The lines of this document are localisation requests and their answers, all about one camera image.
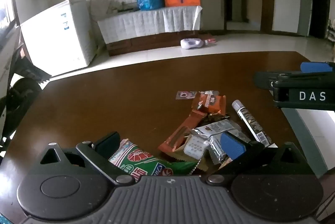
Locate white purple bottle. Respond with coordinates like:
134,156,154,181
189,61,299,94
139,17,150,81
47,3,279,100
180,38,210,49

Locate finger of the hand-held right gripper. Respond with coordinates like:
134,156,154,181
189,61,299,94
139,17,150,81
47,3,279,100
253,71,335,89
300,62,335,73

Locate long orange snack packet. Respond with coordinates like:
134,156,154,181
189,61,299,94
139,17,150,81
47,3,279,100
158,109,208,155

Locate silver snack packet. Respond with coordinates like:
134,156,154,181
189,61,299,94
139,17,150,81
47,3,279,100
192,119,242,139
208,135,233,165

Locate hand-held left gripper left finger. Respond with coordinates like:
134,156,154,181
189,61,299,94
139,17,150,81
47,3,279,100
25,131,135,185

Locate white chest freezer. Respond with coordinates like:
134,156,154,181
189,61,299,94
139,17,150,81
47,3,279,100
20,0,96,76

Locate black white stick packet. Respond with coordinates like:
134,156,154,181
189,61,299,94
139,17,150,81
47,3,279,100
232,100,273,147

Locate orange square snack packet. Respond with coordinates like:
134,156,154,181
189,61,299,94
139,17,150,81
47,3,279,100
191,92,227,116

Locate green chip bag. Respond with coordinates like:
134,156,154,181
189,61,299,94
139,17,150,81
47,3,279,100
108,138,199,177

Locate wooden kitchen counter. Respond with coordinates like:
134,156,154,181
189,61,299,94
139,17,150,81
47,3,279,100
241,0,262,23

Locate tan snack packet white label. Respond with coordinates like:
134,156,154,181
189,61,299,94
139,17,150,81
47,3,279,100
161,133,211,172

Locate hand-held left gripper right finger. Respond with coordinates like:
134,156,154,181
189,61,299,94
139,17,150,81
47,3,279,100
205,131,316,185

